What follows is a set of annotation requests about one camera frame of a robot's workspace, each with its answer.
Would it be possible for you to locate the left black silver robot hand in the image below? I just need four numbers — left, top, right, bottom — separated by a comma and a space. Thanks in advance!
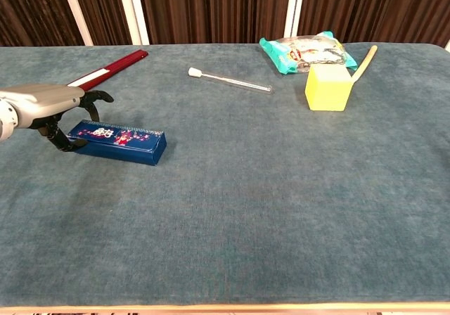
0, 84, 115, 153

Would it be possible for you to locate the blue printed glasses case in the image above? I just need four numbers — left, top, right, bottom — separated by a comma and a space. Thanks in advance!
66, 119, 167, 167

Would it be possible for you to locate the red and white flat stick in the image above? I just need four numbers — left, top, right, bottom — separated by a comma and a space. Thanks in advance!
66, 49, 149, 91

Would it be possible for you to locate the glass test tube white cap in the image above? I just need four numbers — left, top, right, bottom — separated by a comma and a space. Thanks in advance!
188, 67, 274, 96

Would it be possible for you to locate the dark brown pleated curtain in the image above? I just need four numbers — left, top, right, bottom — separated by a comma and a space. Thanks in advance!
0, 0, 450, 47

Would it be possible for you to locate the blue-green table cloth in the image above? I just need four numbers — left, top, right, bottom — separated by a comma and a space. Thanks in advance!
0, 42, 450, 307

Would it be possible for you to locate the teal snack packet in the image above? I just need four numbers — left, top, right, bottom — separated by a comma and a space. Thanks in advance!
259, 30, 359, 75

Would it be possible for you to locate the yellow foam cube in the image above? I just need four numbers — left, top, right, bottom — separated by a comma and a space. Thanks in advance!
304, 64, 354, 112

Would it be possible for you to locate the wooden stick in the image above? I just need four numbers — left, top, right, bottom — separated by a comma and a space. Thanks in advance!
350, 44, 378, 83

